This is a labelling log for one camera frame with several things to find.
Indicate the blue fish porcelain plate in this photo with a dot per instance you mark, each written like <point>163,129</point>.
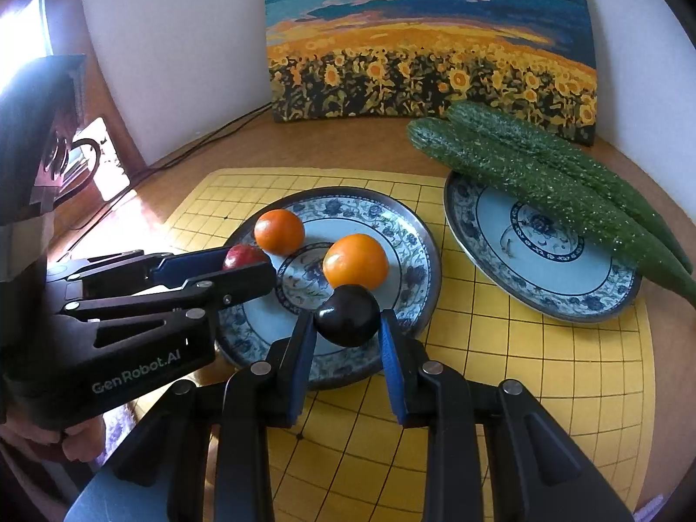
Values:
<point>489,217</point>

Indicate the yellow grid mat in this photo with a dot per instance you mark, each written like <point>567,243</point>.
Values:
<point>489,391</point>

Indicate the bright window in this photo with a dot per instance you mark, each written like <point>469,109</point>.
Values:
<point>24,60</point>

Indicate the sunflower field painting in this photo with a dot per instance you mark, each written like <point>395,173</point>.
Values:
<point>424,38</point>

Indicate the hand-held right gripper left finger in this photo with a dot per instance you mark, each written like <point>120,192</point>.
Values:
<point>302,375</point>

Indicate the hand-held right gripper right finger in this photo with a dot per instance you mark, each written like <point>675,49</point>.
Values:
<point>392,375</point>

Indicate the person's left hand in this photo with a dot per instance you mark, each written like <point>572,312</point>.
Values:
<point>79,443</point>

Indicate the large orange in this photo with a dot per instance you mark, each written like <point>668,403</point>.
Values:
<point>356,260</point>

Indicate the small orange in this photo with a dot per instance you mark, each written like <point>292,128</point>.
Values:
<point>279,231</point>

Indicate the small red fruit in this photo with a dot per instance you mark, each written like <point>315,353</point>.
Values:
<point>243,255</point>

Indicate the green cucumber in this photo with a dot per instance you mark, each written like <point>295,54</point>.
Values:
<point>516,174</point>
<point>544,140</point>

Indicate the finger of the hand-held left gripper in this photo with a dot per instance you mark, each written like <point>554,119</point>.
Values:
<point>239,285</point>
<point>187,266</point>

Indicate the dark purple plum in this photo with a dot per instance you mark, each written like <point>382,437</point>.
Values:
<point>348,315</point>

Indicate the purple cloth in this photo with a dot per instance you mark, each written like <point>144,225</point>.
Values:
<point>122,435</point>

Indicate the blue floral porcelain plate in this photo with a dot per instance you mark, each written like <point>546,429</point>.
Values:
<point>356,216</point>

